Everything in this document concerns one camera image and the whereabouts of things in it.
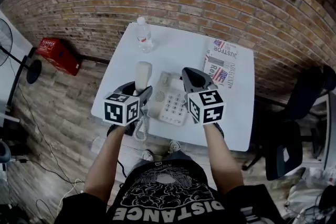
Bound beige coiled telephone cord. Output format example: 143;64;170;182
132;109;150;143

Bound person's shoe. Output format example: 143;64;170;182
167;140;182;154
141;149;155;162

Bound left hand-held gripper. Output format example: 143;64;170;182
102;81;153;127

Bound person's right forearm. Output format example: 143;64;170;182
203;121;245;195

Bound folded newspaper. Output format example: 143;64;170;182
201;38;240;90

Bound black office chair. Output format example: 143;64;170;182
241;65;336;182

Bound person's right shoe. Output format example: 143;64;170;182
167;140;182;154

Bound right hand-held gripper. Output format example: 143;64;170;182
181;67;226;126

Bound black printed t-shirt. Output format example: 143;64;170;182
54;151;286;224

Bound beige telephone base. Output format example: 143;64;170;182
147;70;191;127

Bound person's left shoe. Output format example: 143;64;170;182
141;149;155;162

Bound white floor cable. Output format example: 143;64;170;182
56;178;85;216

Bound person's left forearm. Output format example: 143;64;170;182
83;123;127;204

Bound black standing fan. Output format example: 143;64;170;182
0;17;43;115

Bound black floor cable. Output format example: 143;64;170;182
7;57;85;187

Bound clear plastic water bottle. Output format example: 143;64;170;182
136;16;154;54

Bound red cardboard box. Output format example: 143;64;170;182
35;37;82;77

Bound beige telephone handset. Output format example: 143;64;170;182
134;61;153;95

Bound pile of plastic bags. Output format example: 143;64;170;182
285;167;336;220

